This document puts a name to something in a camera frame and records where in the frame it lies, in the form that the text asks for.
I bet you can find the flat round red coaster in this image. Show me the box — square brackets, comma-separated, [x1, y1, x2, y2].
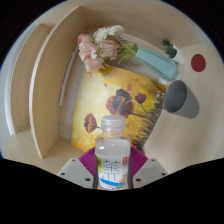
[190, 53, 207, 73]

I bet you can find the teal faceted vase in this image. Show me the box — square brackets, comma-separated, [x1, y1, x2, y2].
[133, 45, 180, 81]

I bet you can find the yellow poppy flower painting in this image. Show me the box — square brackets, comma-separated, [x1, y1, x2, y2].
[70, 64, 168, 153]

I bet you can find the pink and white flower bouquet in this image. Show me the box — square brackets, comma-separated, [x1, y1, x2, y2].
[77, 24, 139, 73]

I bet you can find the small green potted plant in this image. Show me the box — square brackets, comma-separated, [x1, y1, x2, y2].
[161, 37, 186, 65]

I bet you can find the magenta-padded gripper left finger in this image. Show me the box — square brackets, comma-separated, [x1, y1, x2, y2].
[57, 147, 101, 190]

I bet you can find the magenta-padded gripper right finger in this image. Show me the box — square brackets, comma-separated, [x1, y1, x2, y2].
[128, 146, 169, 190]

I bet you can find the light wooden shelf unit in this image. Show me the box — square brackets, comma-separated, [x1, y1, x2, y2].
[6, 4, 84, 159]

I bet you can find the clear plastic drink bottle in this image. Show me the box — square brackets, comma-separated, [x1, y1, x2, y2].
[94, 114, 132, 191]

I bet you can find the grey cup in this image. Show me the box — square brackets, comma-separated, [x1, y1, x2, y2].
[162, 79, 200, 119]

